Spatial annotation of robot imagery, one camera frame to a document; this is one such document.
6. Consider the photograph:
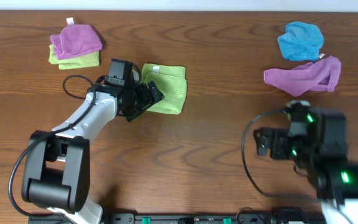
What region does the green cloth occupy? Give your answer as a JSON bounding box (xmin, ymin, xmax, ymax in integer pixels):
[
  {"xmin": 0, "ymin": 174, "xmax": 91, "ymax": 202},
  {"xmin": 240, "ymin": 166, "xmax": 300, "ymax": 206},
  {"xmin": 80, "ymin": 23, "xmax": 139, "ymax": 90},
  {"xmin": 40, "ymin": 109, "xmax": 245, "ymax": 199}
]
[
  {"xmin": 142, "ymin": 63, "xmax": 187, "ymax": 114},
  {"xmin": 48, "ymin": 44, "xmax": 100, "ymax": 70}
]

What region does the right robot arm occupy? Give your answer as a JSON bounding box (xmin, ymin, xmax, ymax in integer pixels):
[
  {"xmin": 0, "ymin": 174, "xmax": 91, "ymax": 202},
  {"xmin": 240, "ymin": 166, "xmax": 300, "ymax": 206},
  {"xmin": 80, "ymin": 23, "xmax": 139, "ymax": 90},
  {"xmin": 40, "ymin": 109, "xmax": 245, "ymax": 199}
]
[{"xmin": 249, "ymin": 103, "xmax": 358, "ymax": 224}]

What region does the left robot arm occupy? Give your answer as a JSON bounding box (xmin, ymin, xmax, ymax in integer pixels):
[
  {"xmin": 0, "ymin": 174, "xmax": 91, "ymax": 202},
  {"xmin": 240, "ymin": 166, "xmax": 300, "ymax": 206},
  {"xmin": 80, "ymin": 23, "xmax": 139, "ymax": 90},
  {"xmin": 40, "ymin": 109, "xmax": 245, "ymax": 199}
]
[{"xmin": 21, "ymin": 81, "xmax": 164, "ymax": 223}]

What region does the folded green cloth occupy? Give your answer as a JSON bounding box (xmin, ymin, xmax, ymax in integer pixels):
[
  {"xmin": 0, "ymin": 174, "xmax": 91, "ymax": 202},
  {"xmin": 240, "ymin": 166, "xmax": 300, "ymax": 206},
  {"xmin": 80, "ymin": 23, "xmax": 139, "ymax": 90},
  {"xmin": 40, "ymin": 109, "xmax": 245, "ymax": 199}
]
[{"xmin": 48, "ymin": 44, "xmax": 100, "ymax": 70}]

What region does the crumpled purple cloth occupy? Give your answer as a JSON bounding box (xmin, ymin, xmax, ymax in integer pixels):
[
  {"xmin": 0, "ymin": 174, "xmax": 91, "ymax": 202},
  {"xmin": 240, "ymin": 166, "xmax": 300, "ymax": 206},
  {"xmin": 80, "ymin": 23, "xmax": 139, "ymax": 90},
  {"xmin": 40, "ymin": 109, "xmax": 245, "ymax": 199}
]
[{"xmin": 264, "ymin": 56, "xmax": 342, "ymax": 96}]

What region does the folded purple cloth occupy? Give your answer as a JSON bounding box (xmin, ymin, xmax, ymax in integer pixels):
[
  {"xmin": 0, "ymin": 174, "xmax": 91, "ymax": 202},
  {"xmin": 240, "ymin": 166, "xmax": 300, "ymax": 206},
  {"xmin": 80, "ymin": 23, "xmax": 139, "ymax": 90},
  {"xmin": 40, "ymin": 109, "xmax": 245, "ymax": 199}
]
[{"xmin": 50, "ymin": 17, "xmax": 103, "ymax": 60}]

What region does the crumpled blue cloth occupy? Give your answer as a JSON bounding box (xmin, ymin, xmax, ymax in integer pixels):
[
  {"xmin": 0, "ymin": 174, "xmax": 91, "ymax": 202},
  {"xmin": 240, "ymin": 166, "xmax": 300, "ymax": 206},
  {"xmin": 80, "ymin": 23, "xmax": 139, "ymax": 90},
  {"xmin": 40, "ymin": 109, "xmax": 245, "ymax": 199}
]
[{"xmin": 277, "ymin": 21, "xmax": 324, "ymax": 61}]

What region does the right black cable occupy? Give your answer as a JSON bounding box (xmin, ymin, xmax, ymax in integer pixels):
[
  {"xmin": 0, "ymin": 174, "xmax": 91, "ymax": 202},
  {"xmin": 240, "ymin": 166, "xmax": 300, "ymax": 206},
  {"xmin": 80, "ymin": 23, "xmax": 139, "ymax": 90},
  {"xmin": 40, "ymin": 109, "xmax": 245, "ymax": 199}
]
[{"xmin": 240, "ymin": 107, "xmax": 354, "ymax": 224}]

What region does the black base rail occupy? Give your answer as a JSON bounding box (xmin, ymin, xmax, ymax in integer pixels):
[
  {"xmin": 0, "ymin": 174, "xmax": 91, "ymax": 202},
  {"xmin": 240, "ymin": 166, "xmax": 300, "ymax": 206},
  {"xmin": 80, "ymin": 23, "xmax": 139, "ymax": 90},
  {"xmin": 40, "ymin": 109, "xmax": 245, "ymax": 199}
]
[{"xmin": 101, "ymin": 213, "xmax": 326, "ymax": 224}]

